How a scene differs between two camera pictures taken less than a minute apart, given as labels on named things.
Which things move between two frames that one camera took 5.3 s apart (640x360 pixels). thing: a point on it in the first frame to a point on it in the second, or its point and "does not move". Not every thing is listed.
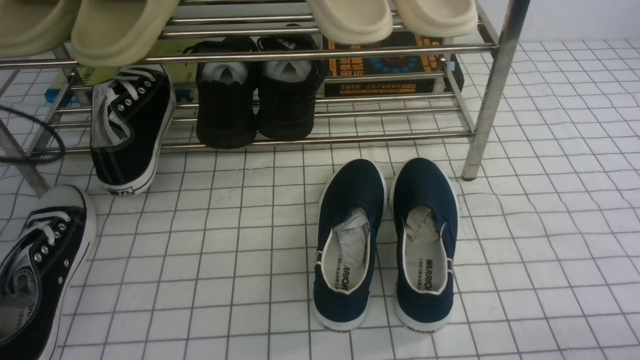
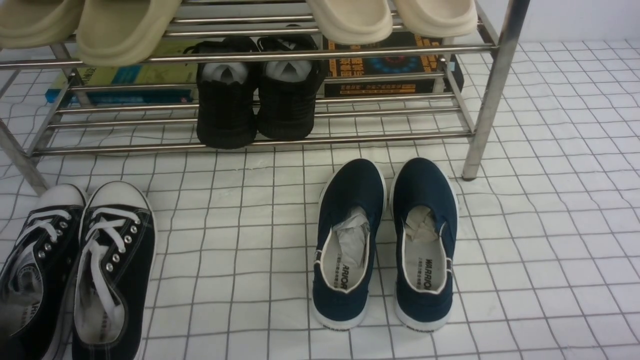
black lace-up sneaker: x=40 y=266 does not move
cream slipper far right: x=437 y=18 does not move
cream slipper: x=353 y=22 does not move
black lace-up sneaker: x=132 y=115 to x=116 y=254
